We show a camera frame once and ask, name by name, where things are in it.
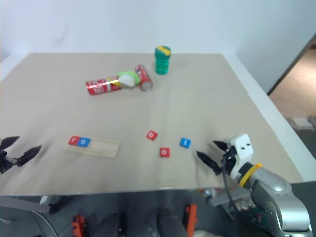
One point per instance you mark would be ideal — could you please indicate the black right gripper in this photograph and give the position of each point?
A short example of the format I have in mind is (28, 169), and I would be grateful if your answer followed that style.
(229, 159)

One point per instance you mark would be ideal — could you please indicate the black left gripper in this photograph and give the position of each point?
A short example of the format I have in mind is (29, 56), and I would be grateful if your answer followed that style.
(3, 161)

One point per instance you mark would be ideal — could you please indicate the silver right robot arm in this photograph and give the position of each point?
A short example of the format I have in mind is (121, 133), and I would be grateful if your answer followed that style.
(276, 197)

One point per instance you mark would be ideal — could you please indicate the blue letter tile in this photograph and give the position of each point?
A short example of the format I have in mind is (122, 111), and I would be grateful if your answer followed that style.
(84, 142)
(185, 143)

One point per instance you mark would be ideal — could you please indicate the red letter tile o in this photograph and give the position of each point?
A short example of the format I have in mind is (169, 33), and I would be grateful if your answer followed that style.
(164, 152)

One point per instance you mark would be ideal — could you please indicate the red letter tile b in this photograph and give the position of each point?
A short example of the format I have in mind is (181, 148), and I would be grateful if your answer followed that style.
(151, 135)

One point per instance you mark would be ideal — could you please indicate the wooden letter tray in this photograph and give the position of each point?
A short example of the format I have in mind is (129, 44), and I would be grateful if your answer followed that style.
(103, 148)

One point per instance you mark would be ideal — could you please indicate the yellow zip tie band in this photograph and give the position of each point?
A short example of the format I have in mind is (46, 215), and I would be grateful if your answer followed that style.
(249, 174)

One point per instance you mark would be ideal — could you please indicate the grey metal bar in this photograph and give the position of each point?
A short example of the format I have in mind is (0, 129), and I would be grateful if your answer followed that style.
(22, 205)

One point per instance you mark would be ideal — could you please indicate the orange clamp under table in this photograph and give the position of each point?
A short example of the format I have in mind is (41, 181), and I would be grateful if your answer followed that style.
(79, 225)
(191, 219)

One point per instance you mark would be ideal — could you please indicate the white box on floor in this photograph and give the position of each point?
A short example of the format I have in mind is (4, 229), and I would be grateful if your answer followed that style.
(300, 122)

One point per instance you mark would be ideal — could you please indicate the red soda can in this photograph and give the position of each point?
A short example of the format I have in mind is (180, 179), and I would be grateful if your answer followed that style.
(144, 79)

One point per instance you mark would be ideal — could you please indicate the long red snack can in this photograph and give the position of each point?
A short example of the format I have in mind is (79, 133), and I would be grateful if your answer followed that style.
(101, 86)

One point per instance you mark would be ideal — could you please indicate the green bottle with yellow lid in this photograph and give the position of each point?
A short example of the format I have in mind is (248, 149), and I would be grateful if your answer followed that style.
(162, 61)

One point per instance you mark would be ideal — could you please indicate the green and white plastic toy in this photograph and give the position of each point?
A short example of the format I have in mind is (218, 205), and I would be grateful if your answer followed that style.
(128, 78)

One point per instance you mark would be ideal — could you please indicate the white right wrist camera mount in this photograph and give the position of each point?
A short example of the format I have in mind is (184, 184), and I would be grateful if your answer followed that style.
(243, 149)

